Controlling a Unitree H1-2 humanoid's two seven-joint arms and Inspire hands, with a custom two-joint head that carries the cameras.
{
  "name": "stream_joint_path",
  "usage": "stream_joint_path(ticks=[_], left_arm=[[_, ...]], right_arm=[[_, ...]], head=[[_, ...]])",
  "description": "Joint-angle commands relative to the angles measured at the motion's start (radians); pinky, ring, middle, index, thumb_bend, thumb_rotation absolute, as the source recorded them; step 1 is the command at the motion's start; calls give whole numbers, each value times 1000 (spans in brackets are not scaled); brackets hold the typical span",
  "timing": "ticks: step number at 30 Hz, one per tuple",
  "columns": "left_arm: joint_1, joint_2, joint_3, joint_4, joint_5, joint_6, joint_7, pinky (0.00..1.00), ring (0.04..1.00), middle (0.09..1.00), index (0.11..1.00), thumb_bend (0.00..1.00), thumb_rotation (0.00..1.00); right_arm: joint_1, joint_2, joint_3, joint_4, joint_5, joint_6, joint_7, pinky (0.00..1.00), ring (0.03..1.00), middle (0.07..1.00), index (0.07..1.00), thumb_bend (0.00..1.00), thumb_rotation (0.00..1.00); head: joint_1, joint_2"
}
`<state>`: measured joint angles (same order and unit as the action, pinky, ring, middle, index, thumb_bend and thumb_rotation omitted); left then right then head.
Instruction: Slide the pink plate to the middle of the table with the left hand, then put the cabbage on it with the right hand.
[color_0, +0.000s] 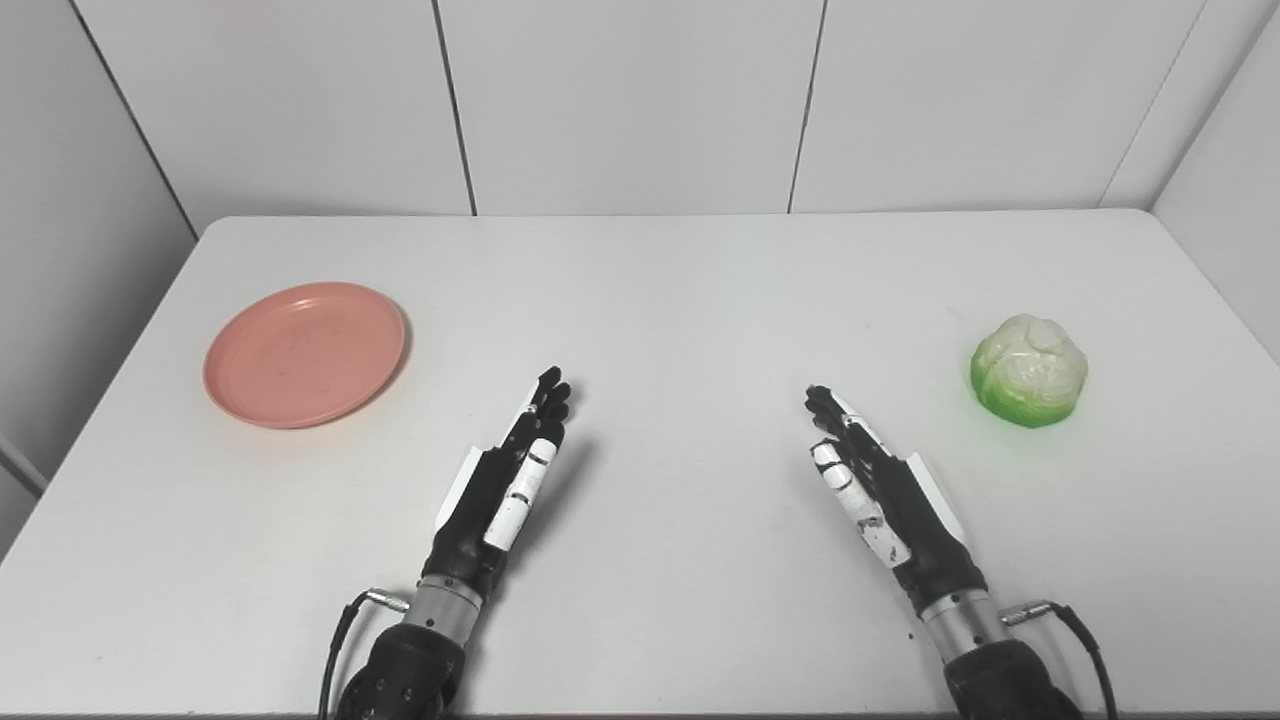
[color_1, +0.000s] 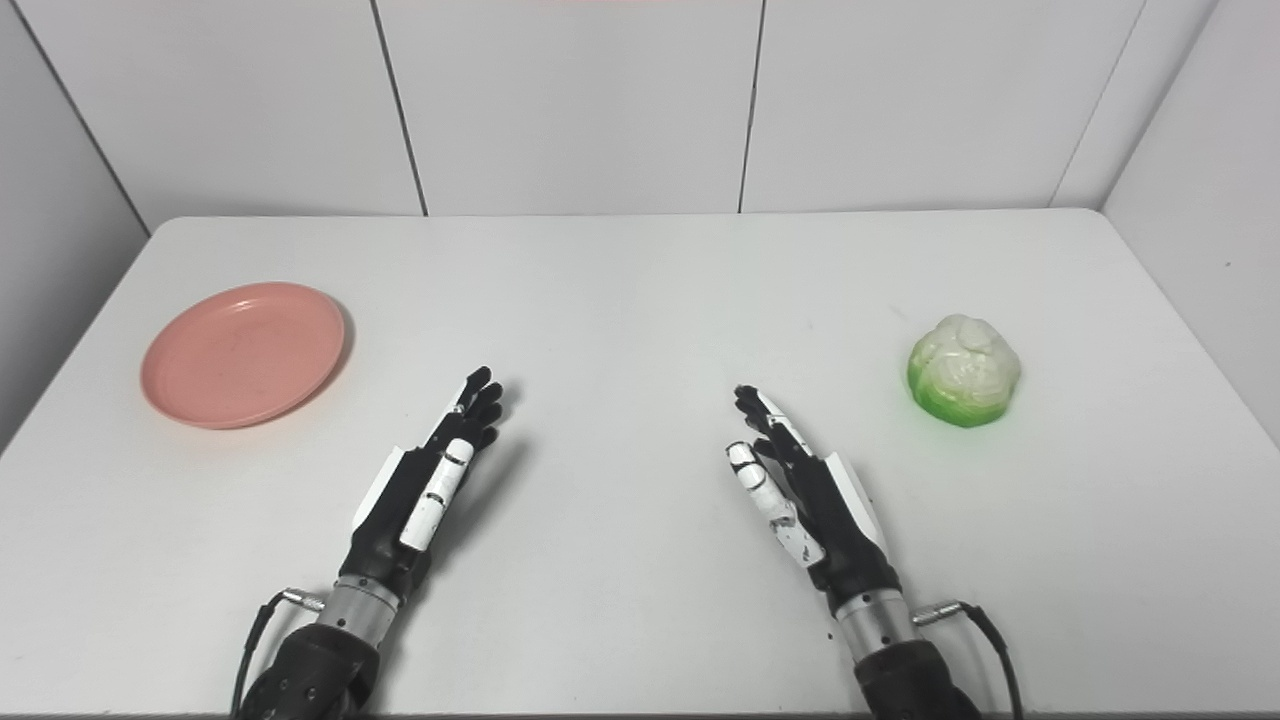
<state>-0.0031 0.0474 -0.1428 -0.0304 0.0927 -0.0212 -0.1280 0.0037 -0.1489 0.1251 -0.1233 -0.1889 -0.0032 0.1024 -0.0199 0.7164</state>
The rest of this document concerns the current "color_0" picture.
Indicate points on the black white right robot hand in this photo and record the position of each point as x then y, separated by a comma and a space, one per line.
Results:
915, 520

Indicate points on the pink round plate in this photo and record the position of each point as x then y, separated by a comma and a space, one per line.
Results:
305, 355

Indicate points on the green white toy cabbage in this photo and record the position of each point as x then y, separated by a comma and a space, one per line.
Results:
1030, 375

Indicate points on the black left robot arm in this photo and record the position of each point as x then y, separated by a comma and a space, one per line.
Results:
405, 670

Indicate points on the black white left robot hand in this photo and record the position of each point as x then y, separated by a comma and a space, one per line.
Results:
470, 520

